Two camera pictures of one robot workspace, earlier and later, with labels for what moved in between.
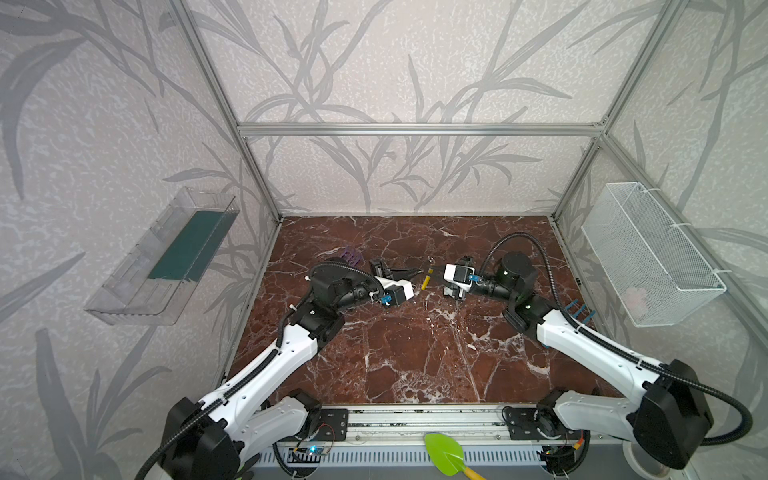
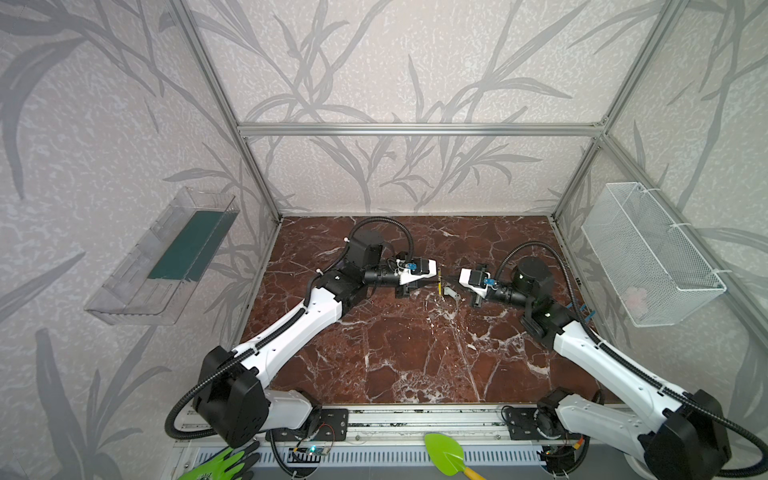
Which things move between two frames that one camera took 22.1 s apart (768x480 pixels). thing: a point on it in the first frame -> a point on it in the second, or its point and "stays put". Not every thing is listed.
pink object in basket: [636, 302] stays put
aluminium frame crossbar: [425, 130] stays put
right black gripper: [453, 288] -> [475, 295]
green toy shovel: [449, 454] stays put
